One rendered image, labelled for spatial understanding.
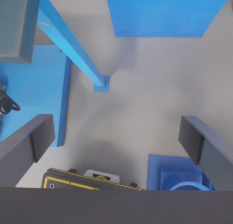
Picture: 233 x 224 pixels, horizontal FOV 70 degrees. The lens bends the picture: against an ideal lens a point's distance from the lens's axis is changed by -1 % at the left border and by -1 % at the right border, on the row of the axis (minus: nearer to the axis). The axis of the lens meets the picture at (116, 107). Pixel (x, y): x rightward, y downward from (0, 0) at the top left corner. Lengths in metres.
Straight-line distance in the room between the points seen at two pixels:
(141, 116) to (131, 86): 0.26
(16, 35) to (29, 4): 0.09
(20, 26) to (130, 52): 1.16
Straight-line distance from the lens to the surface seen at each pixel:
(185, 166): 1.44
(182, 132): 0.17
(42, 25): 0.66
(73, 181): 1.17
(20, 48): 0.43
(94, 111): 1.42
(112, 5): 1.25
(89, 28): 1.68
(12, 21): 0.47
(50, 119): 0.16
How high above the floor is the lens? 1.37
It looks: 80 degrees down
